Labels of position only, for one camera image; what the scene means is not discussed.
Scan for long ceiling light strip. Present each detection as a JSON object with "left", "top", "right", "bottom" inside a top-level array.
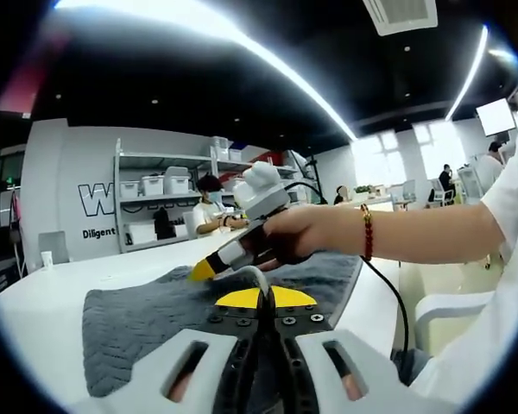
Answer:
[{"left": 54, "top": 0, "right": 358, "bottom": 140}]

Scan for grey towel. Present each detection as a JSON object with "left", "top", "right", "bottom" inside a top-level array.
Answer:
[{"left": 81, "top": 248, "right": 364, "bottom": 398}]

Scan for ceiling air vent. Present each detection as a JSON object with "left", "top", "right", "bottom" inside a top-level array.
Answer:
[{"left": 362, "top": 0, "right": 439, "bottom": 36}]

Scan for white wall monitor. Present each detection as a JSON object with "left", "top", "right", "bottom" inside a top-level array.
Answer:
[{"left": 476, "top": 97, "right": 517, "bottom": 138}]

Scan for red bead bracelet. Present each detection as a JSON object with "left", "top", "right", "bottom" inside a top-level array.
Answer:
[{"left": 359, "top": 203, "right": 375, "bottom": 262}]

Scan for black tripod stand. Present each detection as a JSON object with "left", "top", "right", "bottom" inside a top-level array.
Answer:
[{"left": 294, "top": 150, "right": 329, "bottom": 204}]

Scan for white chair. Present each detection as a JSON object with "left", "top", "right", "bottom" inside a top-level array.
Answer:
[{"left": 414, "top": 292, "right": 497, "bottom": 351}]

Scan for black backpack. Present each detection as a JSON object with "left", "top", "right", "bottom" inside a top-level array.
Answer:
[{"left": 154, "top": 207, "right": 176, "bottom": 241}]

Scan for person's dark trousers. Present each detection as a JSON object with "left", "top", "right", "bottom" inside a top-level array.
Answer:
[{"left": 391, "top": 347, "right": 435, "bottom": 387}]

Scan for row of white storage boxes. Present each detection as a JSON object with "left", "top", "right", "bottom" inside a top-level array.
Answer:
[{"left": 120, "top": 136, "right": 303, "bottom": 199}]

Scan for person's right hand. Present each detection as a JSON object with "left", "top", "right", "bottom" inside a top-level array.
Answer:
[{"left": 241, "top": 204, "right": 364, "bottom": 273}]

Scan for grey metal storage shelf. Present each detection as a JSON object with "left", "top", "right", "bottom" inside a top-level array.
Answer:
[{"left": 113, "top": 137, "right": 316, "bottom": 254}]

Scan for white flat box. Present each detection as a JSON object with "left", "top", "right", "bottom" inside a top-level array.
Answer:
[{"left": 127, "top": 223, "right": 156, "bottom": 245}]

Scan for short ceiling light strip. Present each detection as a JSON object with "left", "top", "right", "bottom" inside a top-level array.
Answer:
[{"left": 445, "top": 24, "right": 489, "bottom": 122}]

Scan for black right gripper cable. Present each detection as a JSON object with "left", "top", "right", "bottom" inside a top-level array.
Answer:
[{"left": 284, "top": 181, "right": 411, "bottom": 359}]

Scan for grey chair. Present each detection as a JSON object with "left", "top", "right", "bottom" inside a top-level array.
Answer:
[{"left": 37, "top": 230, "right": 71, "bottom": 265}]

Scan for person's white shirt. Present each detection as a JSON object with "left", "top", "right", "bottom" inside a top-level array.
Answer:
[{"left": 407, "top": 85, "right": 518, "bottom": 414}]

